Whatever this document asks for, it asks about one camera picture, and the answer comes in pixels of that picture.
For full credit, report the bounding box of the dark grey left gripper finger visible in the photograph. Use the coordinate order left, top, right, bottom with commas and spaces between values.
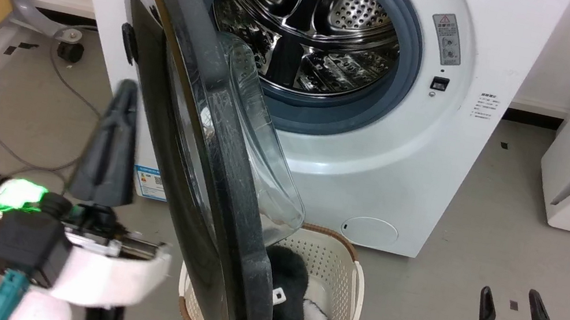
100, 77, 154, 210
67, 74, 126, 206

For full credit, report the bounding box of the black round washing machine door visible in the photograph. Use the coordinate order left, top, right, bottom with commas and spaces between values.
57, 0, 344, 320

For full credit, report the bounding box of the white front-load washing machine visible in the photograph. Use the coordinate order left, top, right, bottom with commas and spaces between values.
25, 0, 570, 279

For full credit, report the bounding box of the steel washing machine drum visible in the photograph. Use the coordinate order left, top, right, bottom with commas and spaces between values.
199, 0, 411, 112

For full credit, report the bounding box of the grey rubber door gasket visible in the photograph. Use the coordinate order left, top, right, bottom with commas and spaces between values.
174, 0, 433, 153

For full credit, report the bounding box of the blue energy label sticker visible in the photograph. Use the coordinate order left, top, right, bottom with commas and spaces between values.
129, 163, 173, 202

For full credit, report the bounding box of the black floor plug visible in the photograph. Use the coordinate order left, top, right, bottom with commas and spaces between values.
55, 39, 86, 65

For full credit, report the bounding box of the round white filter cover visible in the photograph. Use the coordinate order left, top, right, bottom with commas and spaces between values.
337, 212, 402, 252

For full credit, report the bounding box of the cream perforated laundry basket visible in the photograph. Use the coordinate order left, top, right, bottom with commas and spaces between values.
172, 202, 375, 320

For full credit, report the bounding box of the black plush toy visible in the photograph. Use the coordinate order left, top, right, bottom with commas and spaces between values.
254, 243, 318, 320

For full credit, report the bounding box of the small printed text label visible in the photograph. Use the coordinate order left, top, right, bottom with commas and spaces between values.
471, 91, 503, 124

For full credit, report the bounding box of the grey warning sticker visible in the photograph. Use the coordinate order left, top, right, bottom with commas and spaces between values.
424, 10, 470, 69

